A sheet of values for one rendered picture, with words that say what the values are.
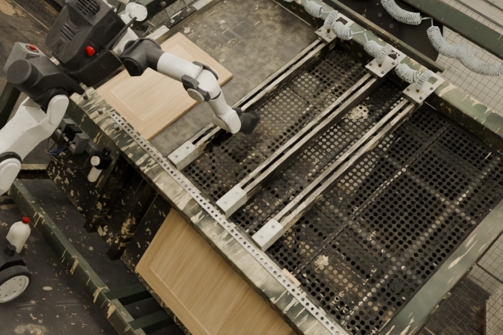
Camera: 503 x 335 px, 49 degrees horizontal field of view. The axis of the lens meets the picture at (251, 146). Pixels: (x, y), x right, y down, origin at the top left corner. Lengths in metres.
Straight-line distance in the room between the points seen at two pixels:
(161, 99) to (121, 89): 0.22
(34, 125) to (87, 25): 0.49
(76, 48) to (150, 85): 0.68
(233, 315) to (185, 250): 0.39
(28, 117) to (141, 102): 0.60
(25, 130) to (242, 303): 1.21
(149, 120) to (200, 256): 0.71
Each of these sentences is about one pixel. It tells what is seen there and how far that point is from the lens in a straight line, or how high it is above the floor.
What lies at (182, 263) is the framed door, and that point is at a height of 0.48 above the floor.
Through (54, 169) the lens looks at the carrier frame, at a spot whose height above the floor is 0.26.
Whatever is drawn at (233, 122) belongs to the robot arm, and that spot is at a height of 1.25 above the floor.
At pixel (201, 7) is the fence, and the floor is 1.49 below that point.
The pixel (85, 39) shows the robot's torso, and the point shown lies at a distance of 2.29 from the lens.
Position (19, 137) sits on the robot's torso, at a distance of 2.48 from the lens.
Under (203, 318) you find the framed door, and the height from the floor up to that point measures 0.36.
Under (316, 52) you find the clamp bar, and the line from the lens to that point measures 2.85.
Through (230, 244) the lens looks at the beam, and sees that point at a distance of 2.32.
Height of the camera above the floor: 1.86
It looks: 16 degrees down
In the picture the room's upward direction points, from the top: 33 degrees clockwise
